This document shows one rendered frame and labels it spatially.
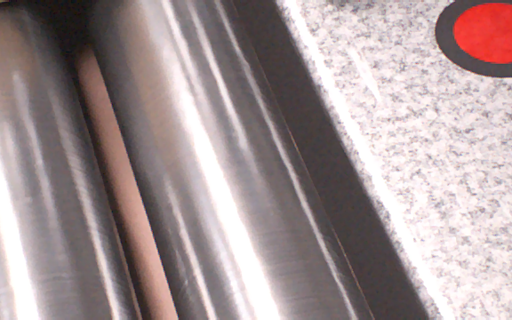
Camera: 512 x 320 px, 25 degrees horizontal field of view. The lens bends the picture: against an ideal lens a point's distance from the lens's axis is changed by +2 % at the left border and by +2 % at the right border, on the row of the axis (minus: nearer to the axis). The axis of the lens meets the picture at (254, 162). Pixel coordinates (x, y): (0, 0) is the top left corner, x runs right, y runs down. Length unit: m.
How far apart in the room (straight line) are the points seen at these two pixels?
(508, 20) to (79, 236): 0.13
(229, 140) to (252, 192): 0.02
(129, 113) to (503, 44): 0.10
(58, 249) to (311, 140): 0.09
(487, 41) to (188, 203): 0.09
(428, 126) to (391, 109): 0.01
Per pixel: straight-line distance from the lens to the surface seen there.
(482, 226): 0.26
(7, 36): 0.30
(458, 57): 0.30
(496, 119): 0.28
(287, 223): 0.25
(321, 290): 0.24
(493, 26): 0.31
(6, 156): 0.27
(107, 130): 0.34
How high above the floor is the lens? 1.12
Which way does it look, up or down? 50 degrees down
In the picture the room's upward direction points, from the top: 2 degrees counter-clockwise
